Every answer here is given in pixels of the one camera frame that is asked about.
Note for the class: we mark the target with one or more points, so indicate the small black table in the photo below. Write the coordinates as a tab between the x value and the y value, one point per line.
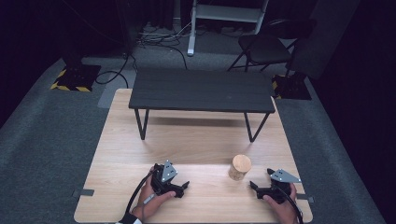
202	90

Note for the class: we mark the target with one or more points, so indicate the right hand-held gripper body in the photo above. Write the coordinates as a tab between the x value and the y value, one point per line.
275	192

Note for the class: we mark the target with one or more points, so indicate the grey tape strip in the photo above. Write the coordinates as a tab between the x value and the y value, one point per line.
305	198
83	192

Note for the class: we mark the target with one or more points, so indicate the grey floor plate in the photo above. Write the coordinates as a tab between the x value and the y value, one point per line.
109	96

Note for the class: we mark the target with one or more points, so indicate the black striped-edge stand base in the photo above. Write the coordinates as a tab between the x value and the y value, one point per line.
292	88
79	77

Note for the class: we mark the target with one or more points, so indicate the person's right hand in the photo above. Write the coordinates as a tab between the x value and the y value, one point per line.
285	213

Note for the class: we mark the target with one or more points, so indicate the light wooden cylinder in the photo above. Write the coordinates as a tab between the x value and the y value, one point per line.
239	168

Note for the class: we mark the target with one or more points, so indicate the white metal stand frame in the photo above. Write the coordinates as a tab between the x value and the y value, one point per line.
227	13

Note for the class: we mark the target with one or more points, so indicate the black folding chair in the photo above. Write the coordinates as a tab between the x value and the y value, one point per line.
264	48

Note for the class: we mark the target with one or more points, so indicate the person's left hand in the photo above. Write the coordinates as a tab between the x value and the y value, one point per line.
149	203

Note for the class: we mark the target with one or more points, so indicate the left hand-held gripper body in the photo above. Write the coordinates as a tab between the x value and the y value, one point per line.
165	186

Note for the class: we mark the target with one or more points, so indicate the black wristband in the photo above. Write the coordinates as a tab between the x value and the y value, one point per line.
127	217

